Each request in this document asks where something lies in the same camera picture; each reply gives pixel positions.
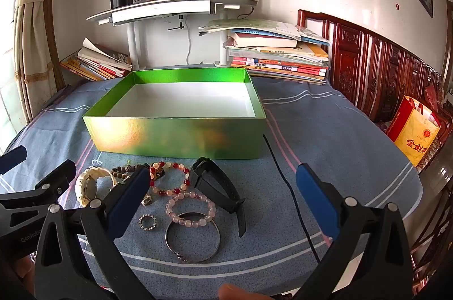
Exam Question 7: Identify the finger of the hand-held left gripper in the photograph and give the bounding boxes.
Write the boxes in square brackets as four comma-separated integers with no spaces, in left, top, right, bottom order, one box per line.
[0,159,77,212]
[0,146,28,175]

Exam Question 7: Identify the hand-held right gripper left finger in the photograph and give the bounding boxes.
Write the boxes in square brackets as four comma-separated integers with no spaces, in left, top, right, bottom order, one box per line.
[33,166,156,300]

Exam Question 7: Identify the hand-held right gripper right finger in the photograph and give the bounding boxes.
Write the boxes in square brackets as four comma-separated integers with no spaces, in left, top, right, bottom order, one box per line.
[290,163,414,300]

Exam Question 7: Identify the sparkly gemstone ring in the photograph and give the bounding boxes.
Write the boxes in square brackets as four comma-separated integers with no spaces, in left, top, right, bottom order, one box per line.
[139,214,158,232]

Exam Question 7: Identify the cream white wristwatch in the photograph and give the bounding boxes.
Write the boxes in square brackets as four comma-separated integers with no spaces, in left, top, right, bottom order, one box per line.
[75,166,117,207]

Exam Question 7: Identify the brown wooden bead bracelet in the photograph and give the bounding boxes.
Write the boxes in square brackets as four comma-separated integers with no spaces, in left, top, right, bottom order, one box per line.
[111,162,165,184]

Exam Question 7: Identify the red and pink bead bracelet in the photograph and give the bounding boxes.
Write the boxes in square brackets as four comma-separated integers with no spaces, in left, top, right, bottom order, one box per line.
[149,161,192,196]

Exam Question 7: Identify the pale pink bead bracelet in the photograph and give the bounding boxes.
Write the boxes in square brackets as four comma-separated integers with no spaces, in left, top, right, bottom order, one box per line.
[166,190,217,228]

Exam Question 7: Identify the shiny green cardboard box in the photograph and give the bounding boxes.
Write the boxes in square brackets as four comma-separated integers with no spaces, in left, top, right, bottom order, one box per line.
[82,68,267,160]

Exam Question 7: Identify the black wristwatch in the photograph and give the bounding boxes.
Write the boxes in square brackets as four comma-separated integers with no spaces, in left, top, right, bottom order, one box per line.
[190,157,246,239]

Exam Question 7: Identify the silver bangle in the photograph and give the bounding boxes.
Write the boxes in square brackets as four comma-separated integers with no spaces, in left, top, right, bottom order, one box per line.
[165,211,222,264]

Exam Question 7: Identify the person's right hand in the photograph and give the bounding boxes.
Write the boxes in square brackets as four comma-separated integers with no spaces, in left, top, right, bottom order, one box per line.
[217,283,270,300]

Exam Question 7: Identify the red and yellow box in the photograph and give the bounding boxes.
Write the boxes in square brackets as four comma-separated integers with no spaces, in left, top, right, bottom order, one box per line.
[386,95,442,168]

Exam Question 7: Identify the small stack of books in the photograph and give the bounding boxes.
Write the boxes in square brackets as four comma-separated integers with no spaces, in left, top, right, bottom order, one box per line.
[59,37,133,82]

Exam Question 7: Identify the beige curtain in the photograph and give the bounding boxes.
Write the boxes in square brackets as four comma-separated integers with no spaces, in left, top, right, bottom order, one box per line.
[0,0,66,125]

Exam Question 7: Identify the red wooden bench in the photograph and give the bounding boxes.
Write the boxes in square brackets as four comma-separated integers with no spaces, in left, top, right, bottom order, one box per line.
[296,9,453,145]

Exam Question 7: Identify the tall stack of books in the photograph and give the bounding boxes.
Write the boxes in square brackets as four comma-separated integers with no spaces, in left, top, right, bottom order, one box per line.
[198,18,331,85]

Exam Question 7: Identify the white shelf stand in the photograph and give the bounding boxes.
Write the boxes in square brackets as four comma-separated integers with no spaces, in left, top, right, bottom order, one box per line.
[86,0,260,70]

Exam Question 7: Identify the black cable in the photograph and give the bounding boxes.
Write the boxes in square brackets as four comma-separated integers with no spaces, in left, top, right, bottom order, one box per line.
[262,135,324,267]

